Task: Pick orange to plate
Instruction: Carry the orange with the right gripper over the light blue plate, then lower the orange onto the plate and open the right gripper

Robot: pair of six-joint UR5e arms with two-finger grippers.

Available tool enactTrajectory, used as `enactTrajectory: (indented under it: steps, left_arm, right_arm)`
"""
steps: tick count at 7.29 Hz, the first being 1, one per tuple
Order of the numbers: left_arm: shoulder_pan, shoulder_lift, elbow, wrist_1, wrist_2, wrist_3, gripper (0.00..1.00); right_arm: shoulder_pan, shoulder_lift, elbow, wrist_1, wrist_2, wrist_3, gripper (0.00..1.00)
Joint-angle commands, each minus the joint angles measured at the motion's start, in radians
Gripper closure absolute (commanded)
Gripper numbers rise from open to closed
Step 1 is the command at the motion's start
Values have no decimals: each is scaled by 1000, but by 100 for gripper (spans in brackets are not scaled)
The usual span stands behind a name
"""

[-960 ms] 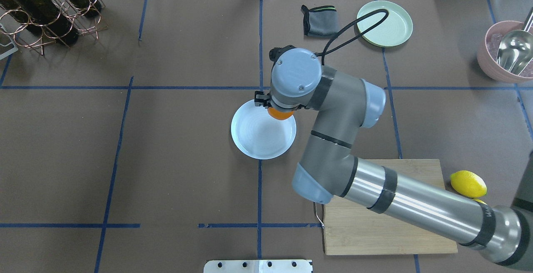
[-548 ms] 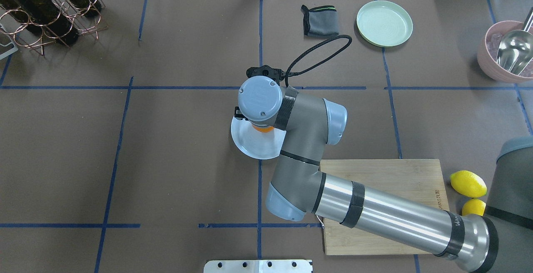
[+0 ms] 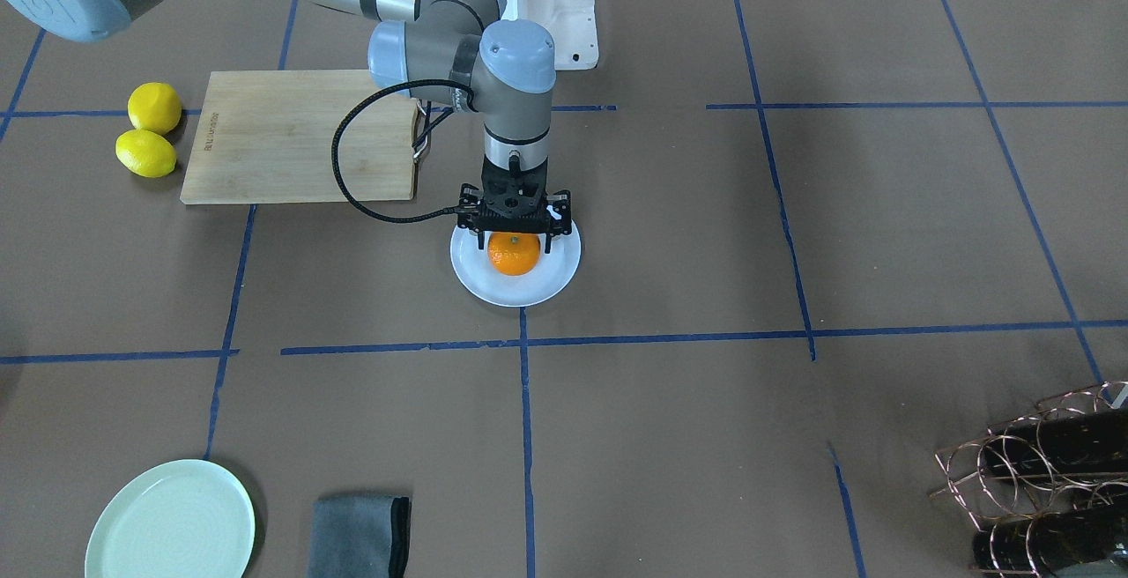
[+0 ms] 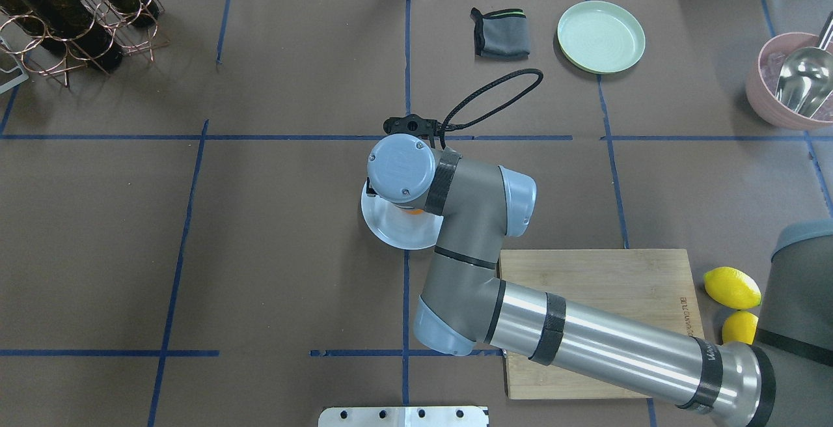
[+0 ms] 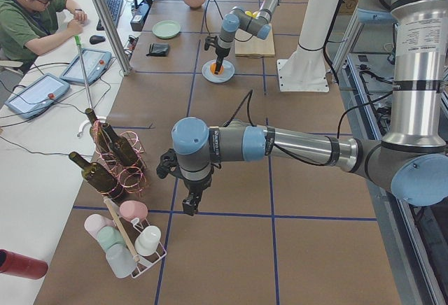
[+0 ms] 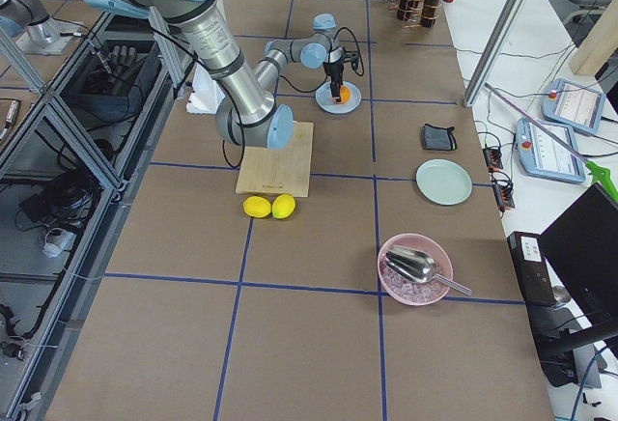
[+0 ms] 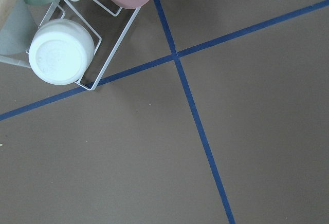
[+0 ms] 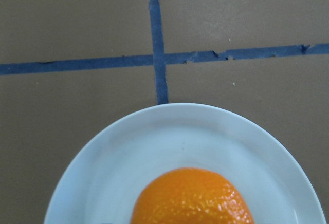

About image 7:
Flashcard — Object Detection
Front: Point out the white cup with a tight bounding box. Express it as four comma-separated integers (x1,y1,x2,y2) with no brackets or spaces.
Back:
29,18,95,85

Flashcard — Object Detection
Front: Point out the grey-green cup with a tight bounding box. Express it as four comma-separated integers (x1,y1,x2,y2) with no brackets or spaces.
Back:
1,0,38,55

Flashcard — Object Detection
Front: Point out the white wire cup rack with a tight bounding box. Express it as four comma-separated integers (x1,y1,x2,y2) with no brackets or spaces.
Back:
1,0,139,91

